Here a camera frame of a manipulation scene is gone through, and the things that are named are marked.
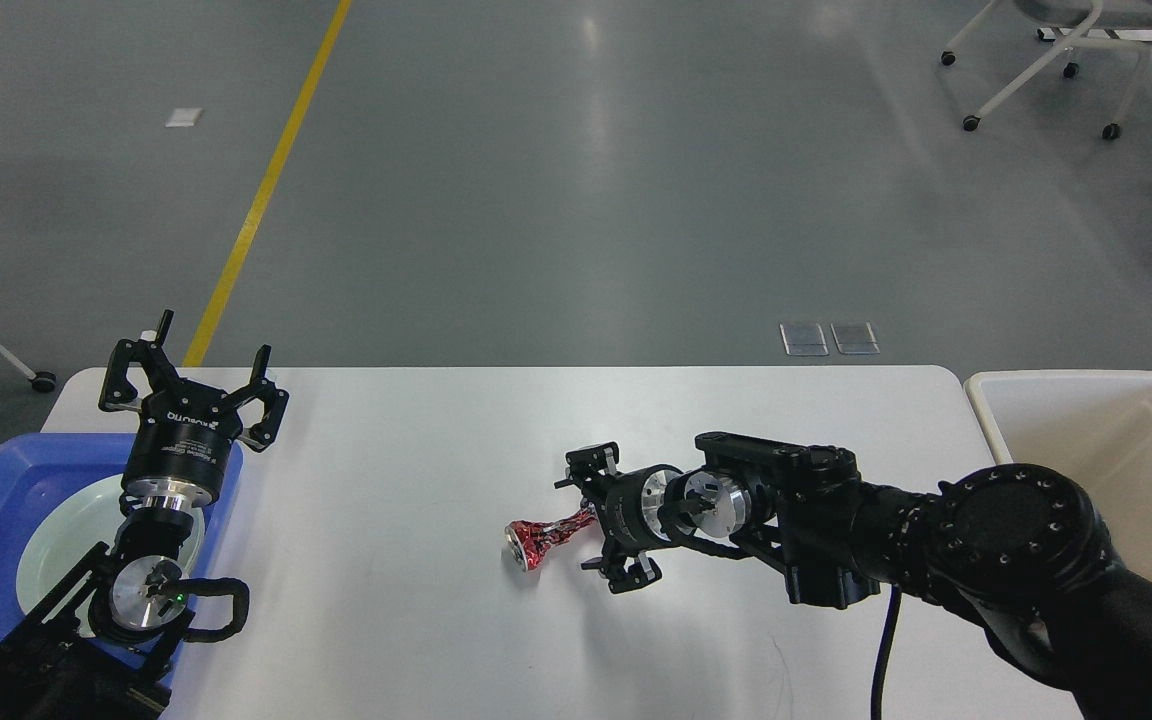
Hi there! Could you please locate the white office chair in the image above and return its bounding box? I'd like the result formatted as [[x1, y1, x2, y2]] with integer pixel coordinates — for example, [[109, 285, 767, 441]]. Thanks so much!
[[961, 1, 1152, 142]]

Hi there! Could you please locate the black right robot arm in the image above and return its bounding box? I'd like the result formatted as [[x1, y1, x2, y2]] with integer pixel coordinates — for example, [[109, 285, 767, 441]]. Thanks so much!
[[563, 430, 1152, 719]]

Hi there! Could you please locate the white floor tag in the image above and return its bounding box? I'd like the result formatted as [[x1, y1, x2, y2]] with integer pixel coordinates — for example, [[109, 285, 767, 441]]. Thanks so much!
[[164, 108, 204, 129]]

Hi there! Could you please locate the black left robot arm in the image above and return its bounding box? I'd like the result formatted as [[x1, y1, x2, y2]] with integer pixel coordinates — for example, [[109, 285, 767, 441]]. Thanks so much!
[[0, 311, 289, 719]]

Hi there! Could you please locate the blue plastic tray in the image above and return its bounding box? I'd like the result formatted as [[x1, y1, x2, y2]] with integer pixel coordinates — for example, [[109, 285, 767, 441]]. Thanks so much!
[[0, 433, 217, 641]]

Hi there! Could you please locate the green plate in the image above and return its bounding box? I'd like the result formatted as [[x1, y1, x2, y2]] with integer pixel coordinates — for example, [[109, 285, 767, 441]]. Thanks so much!
[[15, 472, 206, 638]]

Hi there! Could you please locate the floor outlet cover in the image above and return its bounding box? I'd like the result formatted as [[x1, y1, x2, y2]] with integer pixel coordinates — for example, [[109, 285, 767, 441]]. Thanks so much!
[[780, 323, 831, 357], [829, 323, 881, 356]]

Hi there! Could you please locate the floor outlet cover left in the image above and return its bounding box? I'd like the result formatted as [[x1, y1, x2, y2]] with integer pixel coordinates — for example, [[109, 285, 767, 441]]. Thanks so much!
[[780, 323, 831, 357]]

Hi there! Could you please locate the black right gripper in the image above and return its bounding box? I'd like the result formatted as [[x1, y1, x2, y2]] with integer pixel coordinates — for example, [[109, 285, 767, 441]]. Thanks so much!
[[554, 442, 682, 594]]

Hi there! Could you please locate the crushed red can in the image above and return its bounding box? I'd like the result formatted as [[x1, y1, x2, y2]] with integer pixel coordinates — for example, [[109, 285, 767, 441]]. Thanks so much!
[[505, 506, 596, 573]]

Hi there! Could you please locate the beige plastic bin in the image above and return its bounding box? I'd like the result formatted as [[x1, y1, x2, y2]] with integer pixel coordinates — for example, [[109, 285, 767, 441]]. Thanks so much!
[[964, 370, 1152, 582]]

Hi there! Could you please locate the floor outlet cover right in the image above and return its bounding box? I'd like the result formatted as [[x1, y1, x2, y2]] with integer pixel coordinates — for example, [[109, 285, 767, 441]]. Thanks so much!
[[829, 323, 881, 356]]

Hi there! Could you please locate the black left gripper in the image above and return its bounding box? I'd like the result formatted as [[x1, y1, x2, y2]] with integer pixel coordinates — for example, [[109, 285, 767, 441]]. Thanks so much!
[[97, 309, 289, 513]]

